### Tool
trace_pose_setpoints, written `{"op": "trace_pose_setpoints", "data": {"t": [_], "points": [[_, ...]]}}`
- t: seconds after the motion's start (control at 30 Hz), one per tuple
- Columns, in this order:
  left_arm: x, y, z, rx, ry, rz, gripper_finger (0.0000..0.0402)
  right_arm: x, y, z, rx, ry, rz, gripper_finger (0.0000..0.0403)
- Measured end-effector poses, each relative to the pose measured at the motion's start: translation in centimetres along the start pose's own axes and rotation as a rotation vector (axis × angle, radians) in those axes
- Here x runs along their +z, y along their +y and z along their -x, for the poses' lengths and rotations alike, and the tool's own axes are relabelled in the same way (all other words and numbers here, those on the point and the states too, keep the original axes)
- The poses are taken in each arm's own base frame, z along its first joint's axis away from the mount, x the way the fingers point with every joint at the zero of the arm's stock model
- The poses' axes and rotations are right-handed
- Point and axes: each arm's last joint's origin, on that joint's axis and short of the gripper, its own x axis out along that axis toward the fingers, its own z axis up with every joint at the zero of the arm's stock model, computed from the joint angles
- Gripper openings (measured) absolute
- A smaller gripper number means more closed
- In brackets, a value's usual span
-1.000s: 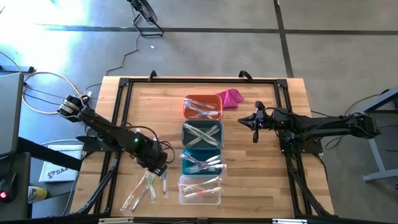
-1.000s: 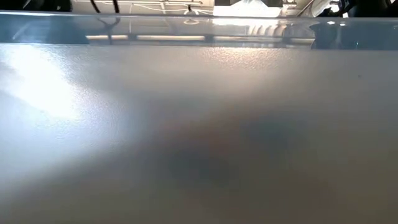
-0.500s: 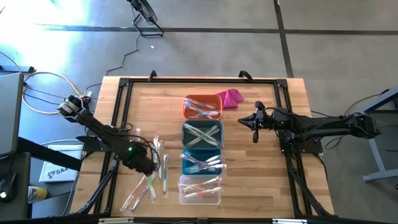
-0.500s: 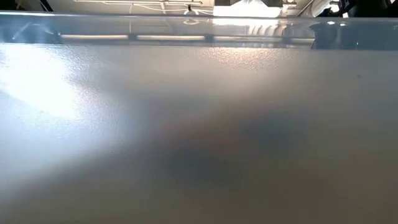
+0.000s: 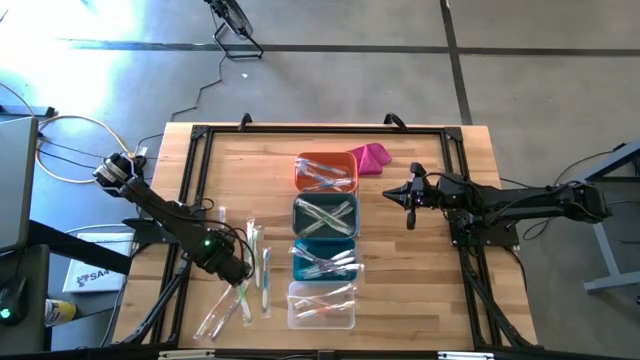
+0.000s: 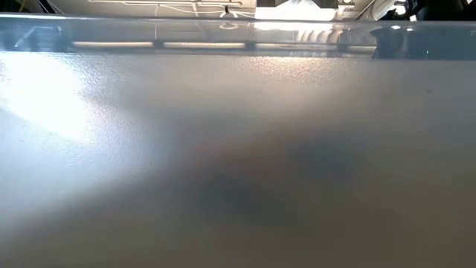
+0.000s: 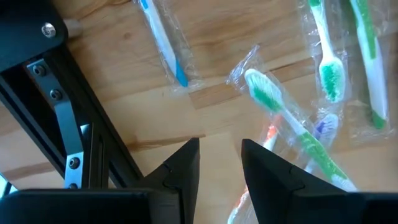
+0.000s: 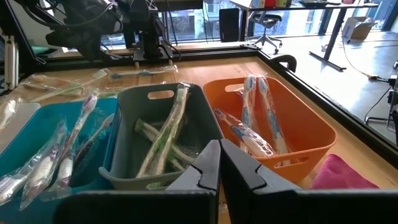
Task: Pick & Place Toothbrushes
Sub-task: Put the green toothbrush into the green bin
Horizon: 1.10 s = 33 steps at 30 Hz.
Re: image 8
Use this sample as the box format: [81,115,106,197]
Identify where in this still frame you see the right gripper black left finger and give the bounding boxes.
[166,139,222,224]

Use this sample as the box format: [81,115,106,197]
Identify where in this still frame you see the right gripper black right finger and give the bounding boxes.
[221,138,301,224]

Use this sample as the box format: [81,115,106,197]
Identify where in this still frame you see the small teal object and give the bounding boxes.
[30,45,58,56]

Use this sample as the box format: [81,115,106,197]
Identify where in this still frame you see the grey plastic bin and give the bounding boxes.
[98,82,224,191]

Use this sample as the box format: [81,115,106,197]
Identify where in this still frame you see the orange plastic bin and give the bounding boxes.
[203,76,338,184]

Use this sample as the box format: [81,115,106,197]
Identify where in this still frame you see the pink folded cloth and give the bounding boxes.
[309,154,380,190]

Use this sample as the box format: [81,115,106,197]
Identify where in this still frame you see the teal plastic bin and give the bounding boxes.
[0,98,119,224]

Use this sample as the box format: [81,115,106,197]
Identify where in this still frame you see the black upright panel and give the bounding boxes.
[219,7,241,43]

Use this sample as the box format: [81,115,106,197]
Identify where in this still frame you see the black office chair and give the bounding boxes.
[248,11,284,54]

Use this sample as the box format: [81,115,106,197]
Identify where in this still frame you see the black office desk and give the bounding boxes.
[229,0,379,72]

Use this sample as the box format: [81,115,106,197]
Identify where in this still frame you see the brown cardboard box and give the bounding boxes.
[341,17,377,41]

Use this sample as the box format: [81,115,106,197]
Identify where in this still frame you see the silver aluminium post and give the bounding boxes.
[3,34,19,91]

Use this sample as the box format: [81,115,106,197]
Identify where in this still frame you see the black clamp handle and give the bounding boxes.
[269,54,298,73]

